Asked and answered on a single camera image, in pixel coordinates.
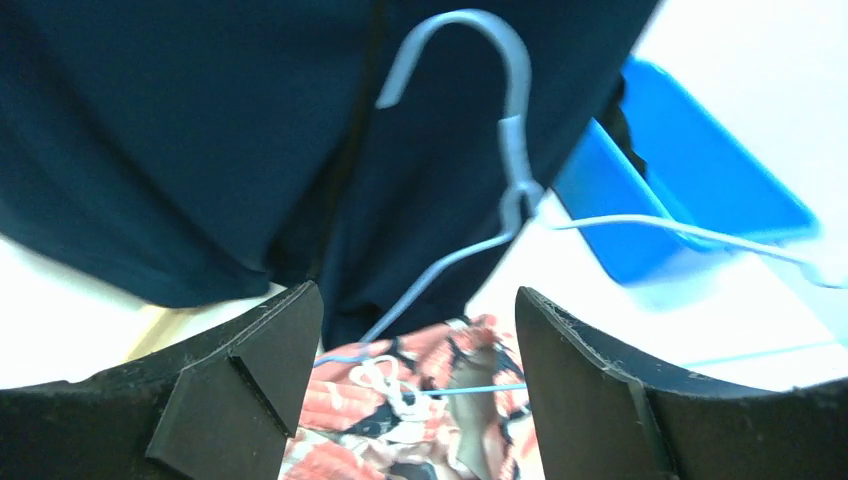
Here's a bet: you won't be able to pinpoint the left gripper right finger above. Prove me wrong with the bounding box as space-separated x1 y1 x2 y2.
515 287 847 480

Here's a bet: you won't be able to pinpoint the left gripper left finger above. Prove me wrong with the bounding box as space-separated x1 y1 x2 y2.
1 282 323 479

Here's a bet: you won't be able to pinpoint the pink shark print shorts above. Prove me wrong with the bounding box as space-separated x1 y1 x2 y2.
279 315 544 479

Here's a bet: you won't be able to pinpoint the light blue wire hanger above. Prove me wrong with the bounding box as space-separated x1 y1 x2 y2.
314 9 847 367

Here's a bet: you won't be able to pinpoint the navy blue shorts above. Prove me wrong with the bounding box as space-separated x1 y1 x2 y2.
0 0 664 350

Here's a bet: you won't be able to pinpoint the blue plastic bin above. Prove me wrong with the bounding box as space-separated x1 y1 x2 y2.
553 58 819 244

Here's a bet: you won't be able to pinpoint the wooden clothes rack frame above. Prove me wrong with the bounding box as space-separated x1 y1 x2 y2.
123 305 200 363

